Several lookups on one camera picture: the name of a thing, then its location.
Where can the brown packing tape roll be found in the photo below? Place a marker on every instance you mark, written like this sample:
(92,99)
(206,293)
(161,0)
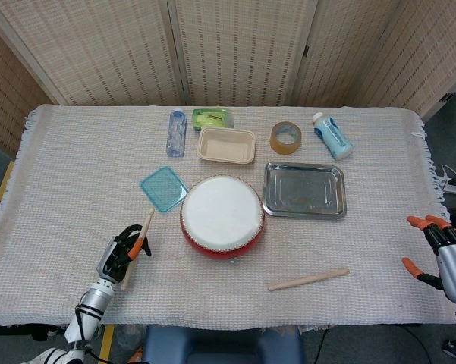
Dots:
(278,146)

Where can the stainless steel tray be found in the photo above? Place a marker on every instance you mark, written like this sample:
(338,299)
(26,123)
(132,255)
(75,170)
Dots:
(303,191)

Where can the dark blue padded seat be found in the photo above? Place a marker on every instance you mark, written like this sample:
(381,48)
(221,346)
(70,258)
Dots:
(220,345)

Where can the beige food container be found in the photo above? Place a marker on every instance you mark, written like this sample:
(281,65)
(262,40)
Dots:
(226,146)

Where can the teal plastic lid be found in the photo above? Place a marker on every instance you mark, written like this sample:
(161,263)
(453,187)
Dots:
(163,189)

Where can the red drum with white skin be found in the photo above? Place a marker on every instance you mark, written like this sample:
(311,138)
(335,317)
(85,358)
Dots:
(222,212)

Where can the white power strip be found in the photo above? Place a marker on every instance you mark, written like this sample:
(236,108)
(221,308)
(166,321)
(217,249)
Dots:
(453,186)

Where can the woven folding screen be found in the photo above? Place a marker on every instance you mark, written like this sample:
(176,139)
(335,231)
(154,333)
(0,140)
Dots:
(243,49)

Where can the green soap box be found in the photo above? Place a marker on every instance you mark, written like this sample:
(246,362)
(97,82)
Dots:
(212,119)

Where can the clear plastic water bottle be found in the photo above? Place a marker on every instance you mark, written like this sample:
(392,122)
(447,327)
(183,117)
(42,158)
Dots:
(176,134)

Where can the beige woven tablecloth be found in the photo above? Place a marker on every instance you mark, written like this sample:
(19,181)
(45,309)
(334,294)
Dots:
(79,170)

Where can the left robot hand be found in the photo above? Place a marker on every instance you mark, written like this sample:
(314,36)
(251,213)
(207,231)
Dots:
(115,258)

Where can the light blue white bottle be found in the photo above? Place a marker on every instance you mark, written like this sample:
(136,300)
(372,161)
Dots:
(335,138)

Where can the wooden drumstick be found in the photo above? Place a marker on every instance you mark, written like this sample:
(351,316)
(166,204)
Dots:
(309,279)
(148,220)

